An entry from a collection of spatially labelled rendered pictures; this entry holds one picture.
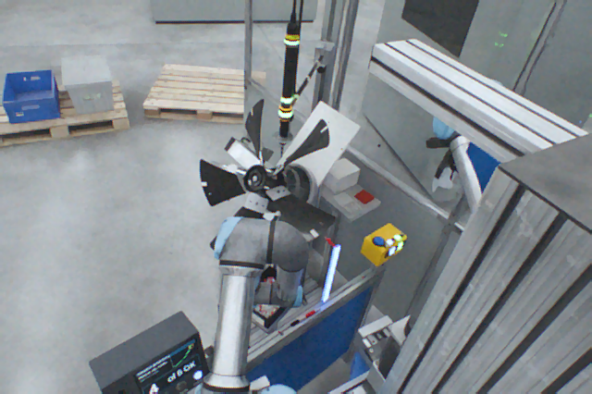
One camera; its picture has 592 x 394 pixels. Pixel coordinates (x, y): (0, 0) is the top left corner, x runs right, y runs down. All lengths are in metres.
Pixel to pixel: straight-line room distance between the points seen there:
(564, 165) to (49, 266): 3.00
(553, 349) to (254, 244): 0.71
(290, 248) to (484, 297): 0.60
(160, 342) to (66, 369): 1.55
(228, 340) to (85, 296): 1.97
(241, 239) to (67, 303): 2.03
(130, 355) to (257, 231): 0.45
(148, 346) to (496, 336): 0.87
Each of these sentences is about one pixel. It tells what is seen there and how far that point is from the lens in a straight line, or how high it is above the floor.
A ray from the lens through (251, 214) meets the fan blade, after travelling 1.70.
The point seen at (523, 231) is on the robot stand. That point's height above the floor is 1.98.
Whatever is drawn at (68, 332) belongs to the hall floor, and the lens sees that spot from 2.82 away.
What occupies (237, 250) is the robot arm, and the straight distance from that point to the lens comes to 1.04.
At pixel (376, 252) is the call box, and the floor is 1.05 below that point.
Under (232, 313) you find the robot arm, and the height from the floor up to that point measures 1.38.
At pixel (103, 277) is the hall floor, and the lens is 3.00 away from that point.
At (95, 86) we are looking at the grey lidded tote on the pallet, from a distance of 4.23.
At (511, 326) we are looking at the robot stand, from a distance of 0.54.
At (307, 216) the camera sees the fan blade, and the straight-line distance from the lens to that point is 1.56.
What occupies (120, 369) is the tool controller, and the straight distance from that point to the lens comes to 1.17.
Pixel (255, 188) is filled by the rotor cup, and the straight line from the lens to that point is 1.65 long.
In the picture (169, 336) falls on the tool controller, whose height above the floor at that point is 1.25.
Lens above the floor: 2.26
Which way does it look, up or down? 41 degrees down
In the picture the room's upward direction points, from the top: 7 degrees clockwise
